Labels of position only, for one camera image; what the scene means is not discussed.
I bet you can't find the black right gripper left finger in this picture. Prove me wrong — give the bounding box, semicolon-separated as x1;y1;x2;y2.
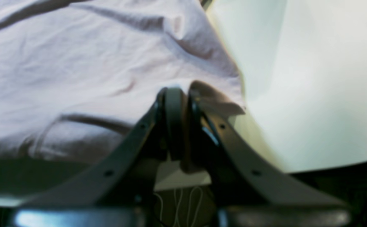
8;88;187;227

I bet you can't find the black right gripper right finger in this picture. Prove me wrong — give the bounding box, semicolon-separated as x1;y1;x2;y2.
188;91;352;227

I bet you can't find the mauve grey t-shirt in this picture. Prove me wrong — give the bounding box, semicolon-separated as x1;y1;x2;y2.
0;0;244;163

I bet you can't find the white loose cable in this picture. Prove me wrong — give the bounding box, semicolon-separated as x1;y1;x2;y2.
154;186;204;227

